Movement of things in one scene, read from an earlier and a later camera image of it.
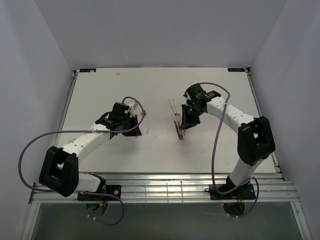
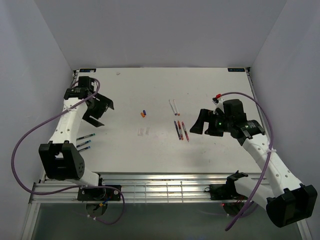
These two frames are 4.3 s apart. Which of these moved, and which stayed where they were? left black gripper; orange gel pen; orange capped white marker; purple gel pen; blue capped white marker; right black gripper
Moved: right black gripper; left black gripper
Stayed: blue capped white marker; orange gel pen; orange capped white marker; purple gel pen
